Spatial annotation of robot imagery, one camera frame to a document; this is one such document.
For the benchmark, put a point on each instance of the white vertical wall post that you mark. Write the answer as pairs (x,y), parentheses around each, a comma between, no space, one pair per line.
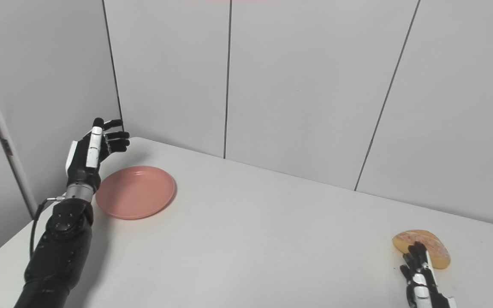
(2,137)

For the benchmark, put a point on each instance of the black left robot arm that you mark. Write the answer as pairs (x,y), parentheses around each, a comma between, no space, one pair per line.
(60,252)

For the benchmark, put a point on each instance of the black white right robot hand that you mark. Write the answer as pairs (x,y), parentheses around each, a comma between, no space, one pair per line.
(422,282)

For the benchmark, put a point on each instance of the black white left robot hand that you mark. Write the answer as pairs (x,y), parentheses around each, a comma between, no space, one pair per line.
(81,164)

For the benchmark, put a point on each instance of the golden bread roll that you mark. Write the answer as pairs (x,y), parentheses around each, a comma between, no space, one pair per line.
(437,248)

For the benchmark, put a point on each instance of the small dark post hinge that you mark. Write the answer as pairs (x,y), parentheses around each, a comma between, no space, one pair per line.
(7,147)

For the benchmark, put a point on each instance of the pink round plate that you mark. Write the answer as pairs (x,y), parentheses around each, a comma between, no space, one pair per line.
(135,192)

